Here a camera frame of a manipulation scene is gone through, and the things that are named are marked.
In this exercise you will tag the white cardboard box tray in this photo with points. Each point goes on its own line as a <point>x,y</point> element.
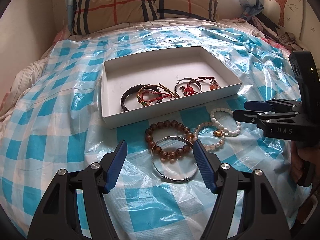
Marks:
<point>163,66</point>

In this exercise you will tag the right plaid pillow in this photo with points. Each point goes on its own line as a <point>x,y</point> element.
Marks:
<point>198,9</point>

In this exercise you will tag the pile of dark clothes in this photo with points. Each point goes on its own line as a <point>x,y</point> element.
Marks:
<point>275,33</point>

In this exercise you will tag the person's right hand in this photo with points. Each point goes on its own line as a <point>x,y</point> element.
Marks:
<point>298,156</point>

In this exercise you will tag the plaid pillow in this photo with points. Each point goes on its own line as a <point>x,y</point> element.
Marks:
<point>89,16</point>
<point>198,9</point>

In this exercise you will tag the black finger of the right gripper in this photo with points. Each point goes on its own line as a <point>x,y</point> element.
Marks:
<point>254,113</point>

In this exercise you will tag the blue checked plastic sheet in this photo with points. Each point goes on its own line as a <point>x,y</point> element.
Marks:
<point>57,124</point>

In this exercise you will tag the left plaid pillow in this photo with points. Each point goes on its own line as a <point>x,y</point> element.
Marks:
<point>89,16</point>

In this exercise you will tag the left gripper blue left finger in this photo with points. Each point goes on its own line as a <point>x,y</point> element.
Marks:
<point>112,165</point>

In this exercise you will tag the wide silver cuff bangle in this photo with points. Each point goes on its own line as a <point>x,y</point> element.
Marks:
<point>187,86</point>

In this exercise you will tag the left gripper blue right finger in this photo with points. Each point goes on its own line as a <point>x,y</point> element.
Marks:
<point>205,168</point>

